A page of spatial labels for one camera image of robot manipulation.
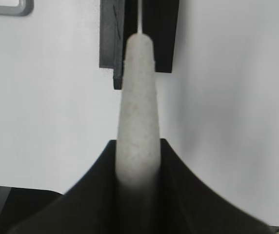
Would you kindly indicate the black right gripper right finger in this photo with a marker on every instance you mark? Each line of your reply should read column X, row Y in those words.
column 188, row 206

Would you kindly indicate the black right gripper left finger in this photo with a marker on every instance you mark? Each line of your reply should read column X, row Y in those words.
column 89, row 207

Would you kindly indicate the white-handled kitchen knife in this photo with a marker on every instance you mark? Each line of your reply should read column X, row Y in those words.
column 138, row 143

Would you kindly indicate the black knife stand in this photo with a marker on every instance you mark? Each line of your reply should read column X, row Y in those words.
column 119, row 20

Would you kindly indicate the grey-rimmed white cutting board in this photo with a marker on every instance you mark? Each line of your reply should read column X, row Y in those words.
column 23, row 8

